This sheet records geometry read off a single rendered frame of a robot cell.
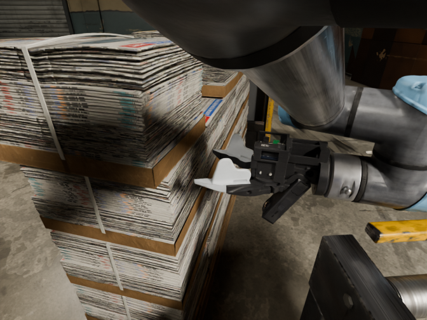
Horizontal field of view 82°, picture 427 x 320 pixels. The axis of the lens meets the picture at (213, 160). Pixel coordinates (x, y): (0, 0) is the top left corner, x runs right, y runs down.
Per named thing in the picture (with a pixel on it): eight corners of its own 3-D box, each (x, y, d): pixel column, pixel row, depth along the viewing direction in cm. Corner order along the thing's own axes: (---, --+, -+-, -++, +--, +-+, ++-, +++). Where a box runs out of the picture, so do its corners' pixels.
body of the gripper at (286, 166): (255, 129, 44) (328, 136, 41) (251, 170, 48) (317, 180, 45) (249, 147, 38) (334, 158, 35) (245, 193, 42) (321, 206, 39)
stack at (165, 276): (94, 344, 96) (7, 155, 55) (190, 180, 195) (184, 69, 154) (190, 374, 88) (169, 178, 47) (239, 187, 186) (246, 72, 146)
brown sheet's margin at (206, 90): (137, 91, 104) (136, 80, 102) (166, 78, 128) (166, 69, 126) (225, 98, 95) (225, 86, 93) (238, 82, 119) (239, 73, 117)
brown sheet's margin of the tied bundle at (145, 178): (80, 176, 47) (74, 155, 45) (154, 123, 71) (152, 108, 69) (155, 190, 43) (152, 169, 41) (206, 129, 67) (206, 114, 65)
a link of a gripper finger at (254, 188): (222, 174, 42) (269, 169, 43) (222, 182, 43) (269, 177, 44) (228, 190, 38) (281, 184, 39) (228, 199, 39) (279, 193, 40)
